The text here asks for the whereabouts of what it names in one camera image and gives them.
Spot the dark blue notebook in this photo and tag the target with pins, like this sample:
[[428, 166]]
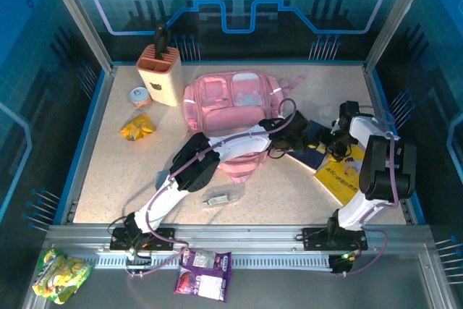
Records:
[[311, 160]]

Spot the yellow paperback book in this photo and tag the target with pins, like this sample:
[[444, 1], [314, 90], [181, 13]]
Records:
[[340, 186]]

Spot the pink student backpack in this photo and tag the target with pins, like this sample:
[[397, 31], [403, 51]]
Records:
[[217, 113]]

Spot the clear plastic pencil box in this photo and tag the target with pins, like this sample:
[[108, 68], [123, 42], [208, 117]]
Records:
[[222, 197]]

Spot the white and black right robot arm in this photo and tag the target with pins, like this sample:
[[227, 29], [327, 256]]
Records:
[[361, 131]]

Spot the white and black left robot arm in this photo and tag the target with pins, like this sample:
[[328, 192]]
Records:
[[238, 144]]

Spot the purple snack bag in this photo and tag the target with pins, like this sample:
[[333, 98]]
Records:
[[202, 280]]

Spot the green yellow snack bag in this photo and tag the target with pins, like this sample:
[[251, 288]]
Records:
[[61, 276]]

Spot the beige knife block orange top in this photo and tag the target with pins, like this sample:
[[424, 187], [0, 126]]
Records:
[[162, 84]]

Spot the yellow snack packet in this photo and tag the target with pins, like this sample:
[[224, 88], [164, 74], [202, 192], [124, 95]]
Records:
[[137, 128]]

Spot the small round tin can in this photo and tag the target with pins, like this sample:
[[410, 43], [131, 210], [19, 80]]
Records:
[[139, 95]]

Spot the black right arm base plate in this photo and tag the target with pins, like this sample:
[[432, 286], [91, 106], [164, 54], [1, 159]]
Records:
[[313, 238]]

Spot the aluminium mounting rail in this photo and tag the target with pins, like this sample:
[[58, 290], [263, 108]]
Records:
[[235, 236]]

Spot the aluminium frame post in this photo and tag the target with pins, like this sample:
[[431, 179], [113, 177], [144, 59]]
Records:
[[396, 19], [79, 19]]

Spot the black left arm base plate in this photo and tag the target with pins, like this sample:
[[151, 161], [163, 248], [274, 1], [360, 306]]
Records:
[[162, 238]]

